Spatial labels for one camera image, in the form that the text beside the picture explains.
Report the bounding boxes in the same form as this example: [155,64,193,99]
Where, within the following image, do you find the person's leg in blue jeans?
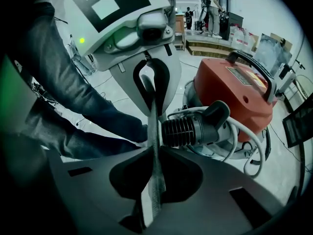
[9,1,149,160]

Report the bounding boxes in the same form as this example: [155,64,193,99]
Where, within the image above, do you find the white plastic containers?
[230,25,257,52]

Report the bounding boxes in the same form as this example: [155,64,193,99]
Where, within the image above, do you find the black framed panel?
[282,101,313,148]

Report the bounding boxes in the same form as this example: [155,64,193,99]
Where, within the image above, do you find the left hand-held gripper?
[64,0,176,118]

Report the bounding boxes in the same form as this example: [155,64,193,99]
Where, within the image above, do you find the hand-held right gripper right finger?
[151,146,286,235]

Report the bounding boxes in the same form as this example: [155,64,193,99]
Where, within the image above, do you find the white power cable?
[168,106,267,179]

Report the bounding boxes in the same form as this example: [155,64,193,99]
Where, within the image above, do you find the wooden cabinet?
[174,10,186,51]

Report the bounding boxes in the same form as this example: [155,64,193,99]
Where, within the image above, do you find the plastic-wrapped cardboard box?
[253,32,293,76]

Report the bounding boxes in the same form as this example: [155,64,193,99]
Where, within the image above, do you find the black corrugated vacuum hose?
[161,100,232,148]

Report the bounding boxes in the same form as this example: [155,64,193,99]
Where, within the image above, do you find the red vacuum cleaner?
[182,50,279,162]

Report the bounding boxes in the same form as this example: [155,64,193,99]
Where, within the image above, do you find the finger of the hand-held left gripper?
[146,43,182,118]

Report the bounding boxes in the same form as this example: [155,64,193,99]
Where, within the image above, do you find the wooden step platform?
[185,38,246,59]

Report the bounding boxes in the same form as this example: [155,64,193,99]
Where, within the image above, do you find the black cabinet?
[221,11,245,41]

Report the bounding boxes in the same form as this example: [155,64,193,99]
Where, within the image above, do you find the white machine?
[278,64,298,95]

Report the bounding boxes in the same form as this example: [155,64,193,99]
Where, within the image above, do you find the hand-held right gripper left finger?
[47,146,156,235]

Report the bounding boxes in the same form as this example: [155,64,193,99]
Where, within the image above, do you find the grey fabric dust bag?
[140,74,167,230]

